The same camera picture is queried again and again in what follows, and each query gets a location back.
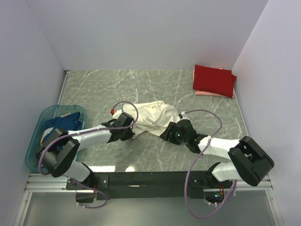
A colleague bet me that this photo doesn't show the folded pink t-shirt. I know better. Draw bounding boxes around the folded pink t-shirt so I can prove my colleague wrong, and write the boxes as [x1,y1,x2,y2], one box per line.
[193,70,234,98]

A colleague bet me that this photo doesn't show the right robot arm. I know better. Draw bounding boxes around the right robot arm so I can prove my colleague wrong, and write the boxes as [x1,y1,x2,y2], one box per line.
[160,119,275,188]

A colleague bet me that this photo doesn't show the blue t-shirt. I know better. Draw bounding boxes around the blue t-shirt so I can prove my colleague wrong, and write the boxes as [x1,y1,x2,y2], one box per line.
[43,112,83,143]

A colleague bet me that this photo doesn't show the folded red t-shirt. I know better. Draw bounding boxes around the folded red t-shirt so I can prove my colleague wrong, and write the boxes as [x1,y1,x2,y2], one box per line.
[192,65,237,97]

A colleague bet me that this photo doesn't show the teal plastic basket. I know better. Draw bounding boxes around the teal plastic basket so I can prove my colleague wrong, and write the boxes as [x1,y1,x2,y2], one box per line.
[25,105,87,172]

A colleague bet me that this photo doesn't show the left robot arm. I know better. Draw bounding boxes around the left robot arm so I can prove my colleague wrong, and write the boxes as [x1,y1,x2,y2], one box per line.
[37,113,135,189]

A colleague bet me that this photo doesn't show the white t-shirt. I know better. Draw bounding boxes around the white t-shirt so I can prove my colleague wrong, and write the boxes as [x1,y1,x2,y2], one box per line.
[122,101,180,138]

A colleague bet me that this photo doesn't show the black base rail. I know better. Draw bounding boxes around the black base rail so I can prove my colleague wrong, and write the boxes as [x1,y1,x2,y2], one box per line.
[66,171,232,203]

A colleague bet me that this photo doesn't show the beige t-shirt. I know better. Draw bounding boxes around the beige t-shirt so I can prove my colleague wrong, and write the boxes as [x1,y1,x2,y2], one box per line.
[40,113,71,145]

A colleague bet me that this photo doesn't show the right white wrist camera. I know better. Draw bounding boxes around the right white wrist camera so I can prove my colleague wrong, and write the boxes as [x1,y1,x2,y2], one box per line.
[178,112,189,120]

